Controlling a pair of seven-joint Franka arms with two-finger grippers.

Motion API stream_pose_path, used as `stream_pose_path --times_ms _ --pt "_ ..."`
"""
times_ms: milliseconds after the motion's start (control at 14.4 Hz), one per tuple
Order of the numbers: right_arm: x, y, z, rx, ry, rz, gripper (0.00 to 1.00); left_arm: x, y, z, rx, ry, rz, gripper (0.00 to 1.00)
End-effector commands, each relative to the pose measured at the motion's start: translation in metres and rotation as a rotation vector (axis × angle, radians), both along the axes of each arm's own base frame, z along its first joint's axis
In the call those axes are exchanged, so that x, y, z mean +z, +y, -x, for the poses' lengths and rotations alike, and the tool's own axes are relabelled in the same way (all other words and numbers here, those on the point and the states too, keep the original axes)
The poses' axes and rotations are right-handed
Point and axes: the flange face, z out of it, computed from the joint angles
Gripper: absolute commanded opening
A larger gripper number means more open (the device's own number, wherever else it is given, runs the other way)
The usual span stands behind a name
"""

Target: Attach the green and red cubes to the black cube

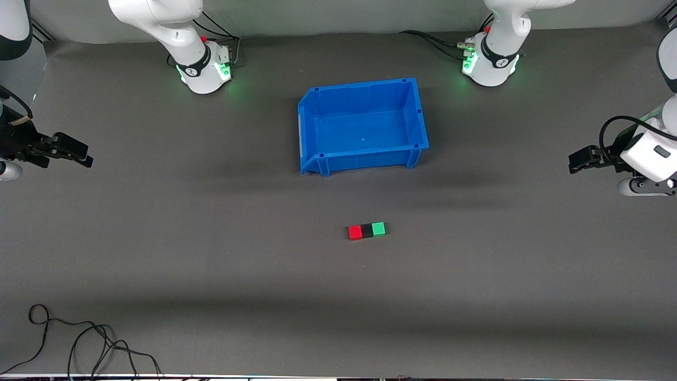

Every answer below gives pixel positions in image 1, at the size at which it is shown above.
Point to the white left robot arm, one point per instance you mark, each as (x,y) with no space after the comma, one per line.
(497,32)

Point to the blue plastic storage bin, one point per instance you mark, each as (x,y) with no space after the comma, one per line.
(365,132)

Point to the green cube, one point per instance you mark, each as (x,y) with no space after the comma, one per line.
(378,228)

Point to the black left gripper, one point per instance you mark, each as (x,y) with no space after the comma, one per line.
(608,157)

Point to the black cube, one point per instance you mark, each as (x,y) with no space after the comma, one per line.
(367,231)

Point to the red cube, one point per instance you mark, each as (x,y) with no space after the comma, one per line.
(355,233)

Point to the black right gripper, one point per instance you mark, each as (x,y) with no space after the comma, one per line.
(16,138)

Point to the dark grey table cloth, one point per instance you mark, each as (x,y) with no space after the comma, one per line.
(338,317)

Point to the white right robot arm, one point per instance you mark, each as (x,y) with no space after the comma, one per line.
(180,32)

